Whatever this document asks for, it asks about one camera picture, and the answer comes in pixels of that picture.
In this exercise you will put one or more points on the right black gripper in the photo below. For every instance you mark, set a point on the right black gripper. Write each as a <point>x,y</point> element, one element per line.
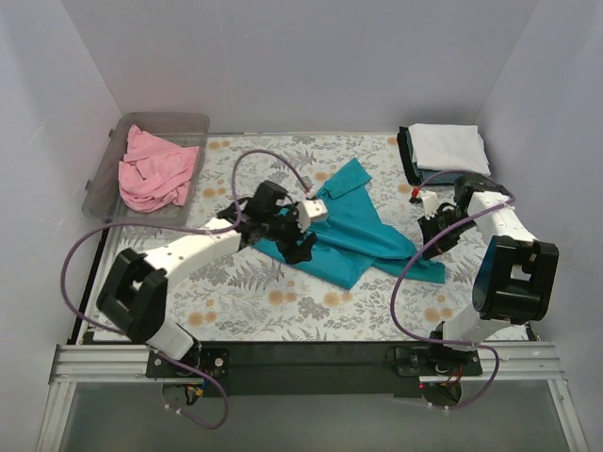
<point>433,231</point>

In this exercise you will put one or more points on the floral table mat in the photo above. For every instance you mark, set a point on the floral table mat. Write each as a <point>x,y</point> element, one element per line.
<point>251,297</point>

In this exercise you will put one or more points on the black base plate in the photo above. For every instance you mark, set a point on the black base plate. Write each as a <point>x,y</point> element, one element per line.
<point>328,368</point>

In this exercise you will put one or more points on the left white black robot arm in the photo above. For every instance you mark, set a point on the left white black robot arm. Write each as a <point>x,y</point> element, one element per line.
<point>134,295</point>

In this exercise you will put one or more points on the folded white t shirt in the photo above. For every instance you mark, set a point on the folded white t shirt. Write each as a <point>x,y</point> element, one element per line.
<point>448,147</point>

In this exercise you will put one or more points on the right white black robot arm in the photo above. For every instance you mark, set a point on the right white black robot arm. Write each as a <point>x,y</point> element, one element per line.
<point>513,285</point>

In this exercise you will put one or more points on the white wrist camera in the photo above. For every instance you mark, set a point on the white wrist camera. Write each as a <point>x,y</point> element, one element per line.
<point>427,199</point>
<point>311,211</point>

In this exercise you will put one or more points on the clear plastic bin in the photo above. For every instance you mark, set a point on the clear plastic bin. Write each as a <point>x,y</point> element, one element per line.
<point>103,200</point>

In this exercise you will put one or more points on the teal t shirt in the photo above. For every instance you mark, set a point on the teal t shirt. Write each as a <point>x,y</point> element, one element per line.
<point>353,238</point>

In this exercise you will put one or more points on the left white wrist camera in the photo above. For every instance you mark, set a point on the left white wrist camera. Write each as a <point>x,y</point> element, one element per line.
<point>311,211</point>

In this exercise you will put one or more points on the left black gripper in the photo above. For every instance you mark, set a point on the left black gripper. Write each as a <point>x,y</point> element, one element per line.
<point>292,231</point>

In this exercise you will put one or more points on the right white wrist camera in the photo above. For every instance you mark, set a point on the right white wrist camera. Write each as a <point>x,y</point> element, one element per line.
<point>427,199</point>

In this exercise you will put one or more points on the aluminium frame rail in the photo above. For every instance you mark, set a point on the aluminium frame rail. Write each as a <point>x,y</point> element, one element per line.
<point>308,397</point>

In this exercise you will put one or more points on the pink t shirt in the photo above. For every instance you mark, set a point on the pink t shirt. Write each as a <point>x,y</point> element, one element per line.
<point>155,172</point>

